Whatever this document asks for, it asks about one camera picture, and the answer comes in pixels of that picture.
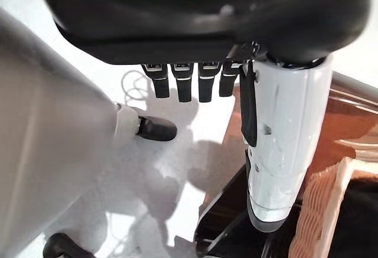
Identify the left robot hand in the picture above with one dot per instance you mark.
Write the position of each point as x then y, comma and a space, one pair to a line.
206, 19

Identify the black garment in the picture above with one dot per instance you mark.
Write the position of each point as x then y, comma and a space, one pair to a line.
361, 225

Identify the left silver robot leg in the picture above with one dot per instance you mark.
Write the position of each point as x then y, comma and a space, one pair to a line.
53, 122

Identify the silver robot leg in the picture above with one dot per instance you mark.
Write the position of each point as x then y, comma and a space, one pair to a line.
53, 122
63, 247

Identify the large wicker laundry basket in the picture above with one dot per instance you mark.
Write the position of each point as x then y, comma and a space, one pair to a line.
319, 199

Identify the right silver robot leg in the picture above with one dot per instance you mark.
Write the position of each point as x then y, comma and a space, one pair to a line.
63, 247

